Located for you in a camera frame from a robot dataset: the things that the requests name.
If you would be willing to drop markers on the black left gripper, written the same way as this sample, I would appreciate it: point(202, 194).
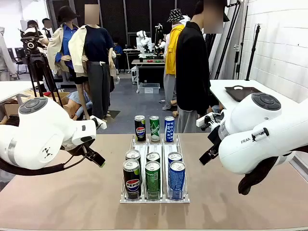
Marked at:
point(77, 149)

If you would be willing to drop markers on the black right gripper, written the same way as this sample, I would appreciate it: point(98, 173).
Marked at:
point(216, 138)

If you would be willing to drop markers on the black Pepsi can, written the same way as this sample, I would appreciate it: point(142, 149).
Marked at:
point(140, 130)
point(132, 180)
point(132, 155)

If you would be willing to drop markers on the black serving tray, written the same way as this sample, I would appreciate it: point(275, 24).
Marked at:
point(240, 93)

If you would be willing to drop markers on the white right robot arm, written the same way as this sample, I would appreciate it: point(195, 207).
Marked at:
point(264, 144)

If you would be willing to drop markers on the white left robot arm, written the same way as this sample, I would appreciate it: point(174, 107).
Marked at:
point(36, 134)

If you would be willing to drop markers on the person crouching in blue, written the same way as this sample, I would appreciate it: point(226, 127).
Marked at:
point(77, 101)

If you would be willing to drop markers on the person in black cardigan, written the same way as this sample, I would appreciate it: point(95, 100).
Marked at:
point(192, 72)

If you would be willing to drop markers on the background person white shirt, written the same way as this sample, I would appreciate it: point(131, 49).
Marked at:
point(36, 29)

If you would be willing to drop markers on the blue Pocari Sweat can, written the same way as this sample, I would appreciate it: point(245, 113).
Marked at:
point(177, 180)
point(174, 157)
point(169, 130)

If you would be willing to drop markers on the green Chilsung cider can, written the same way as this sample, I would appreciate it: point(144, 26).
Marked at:
point(153, 180)
point(154, 130)
point(153, 157)

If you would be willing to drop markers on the brown cardboard box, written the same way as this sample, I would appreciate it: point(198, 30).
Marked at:
point(60, 96)

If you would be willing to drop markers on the large white side table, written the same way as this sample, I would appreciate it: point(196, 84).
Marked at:
point(221, 86)

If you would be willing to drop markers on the white can dispenser rack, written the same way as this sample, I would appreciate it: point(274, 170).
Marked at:
point(155, 201)

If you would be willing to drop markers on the clear plastic storage box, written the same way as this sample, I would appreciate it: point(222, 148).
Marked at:
point(149, 88)

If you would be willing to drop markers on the small white side table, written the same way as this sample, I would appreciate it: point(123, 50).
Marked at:
point(12, 89)

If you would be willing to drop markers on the grey background table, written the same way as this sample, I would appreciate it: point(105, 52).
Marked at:
point(148, 62)

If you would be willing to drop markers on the mannequin with cream jacket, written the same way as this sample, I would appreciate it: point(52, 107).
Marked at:
point(96, 48)

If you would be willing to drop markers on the black light stand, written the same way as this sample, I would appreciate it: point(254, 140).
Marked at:
point(252, 53)

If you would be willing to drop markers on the mannequin with yellow jacket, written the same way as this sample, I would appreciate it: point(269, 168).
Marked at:
point(172, 48)

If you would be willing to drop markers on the black leaning poles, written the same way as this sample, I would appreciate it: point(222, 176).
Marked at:
point(228, 41)

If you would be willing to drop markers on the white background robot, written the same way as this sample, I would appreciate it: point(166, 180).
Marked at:
point(142, 41)

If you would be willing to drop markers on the mannequin with black hat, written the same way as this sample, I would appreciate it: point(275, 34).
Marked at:
point(65, 16)

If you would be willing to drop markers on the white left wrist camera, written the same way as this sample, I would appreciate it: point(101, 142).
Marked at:
point(101, 124)

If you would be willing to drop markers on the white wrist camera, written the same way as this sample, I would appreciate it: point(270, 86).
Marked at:
point(101, 124)
point(203, 121)

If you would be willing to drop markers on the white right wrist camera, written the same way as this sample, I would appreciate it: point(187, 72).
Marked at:
point(203, 121)

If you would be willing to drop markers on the black camera tripod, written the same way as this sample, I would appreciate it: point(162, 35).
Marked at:
point(36, 57)

